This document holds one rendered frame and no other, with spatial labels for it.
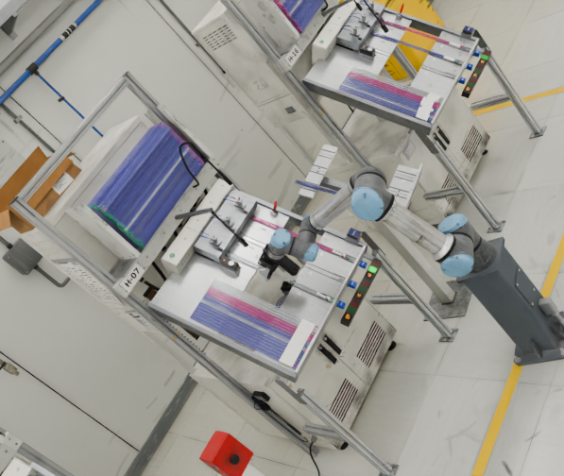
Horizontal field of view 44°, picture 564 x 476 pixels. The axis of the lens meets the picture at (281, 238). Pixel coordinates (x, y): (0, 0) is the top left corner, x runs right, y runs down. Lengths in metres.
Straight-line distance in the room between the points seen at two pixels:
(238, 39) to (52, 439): 2.54
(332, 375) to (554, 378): 0.99
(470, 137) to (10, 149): 2.72
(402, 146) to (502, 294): 1.24
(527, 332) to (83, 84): 3.06
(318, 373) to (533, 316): 1.00
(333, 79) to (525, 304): 1.54
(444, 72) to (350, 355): 1.54
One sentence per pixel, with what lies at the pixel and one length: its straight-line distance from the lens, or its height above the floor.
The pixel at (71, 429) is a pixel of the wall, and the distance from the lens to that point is 4.51.
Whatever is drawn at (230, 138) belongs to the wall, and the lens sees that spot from 5.14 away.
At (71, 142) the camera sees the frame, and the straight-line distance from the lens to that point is 2.98.
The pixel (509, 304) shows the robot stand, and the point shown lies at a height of 0.34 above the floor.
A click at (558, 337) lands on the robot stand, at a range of 3.17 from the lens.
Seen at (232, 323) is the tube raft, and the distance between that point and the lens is 2.93.
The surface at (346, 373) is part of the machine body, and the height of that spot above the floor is 0.24.
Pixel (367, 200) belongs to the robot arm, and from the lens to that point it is 2.46.
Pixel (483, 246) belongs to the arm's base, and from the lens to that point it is 2.82.
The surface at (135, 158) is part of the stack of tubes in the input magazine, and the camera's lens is 3.02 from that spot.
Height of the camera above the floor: 2.29
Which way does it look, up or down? 25 degrees down
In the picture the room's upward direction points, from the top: 44 degrees counter-clockwise
